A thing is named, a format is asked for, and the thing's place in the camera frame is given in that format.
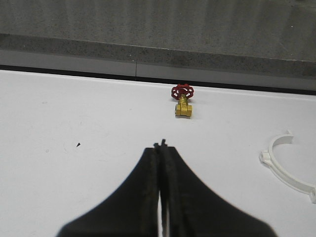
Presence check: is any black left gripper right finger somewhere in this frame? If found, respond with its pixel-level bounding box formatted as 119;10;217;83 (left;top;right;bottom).
160;140;276;237

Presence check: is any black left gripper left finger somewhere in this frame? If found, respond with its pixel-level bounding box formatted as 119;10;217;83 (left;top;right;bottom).
58;144;159;237

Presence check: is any white plastic pipe clamp ring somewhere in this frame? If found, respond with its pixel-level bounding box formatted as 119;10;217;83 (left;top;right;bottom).
259;129;316;204

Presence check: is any brass valve red handwheel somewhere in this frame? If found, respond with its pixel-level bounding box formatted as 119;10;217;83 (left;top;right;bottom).
171;83;194;117

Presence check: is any grey stone counter ledge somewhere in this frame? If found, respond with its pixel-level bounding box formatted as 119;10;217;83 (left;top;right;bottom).
0;0;316;94

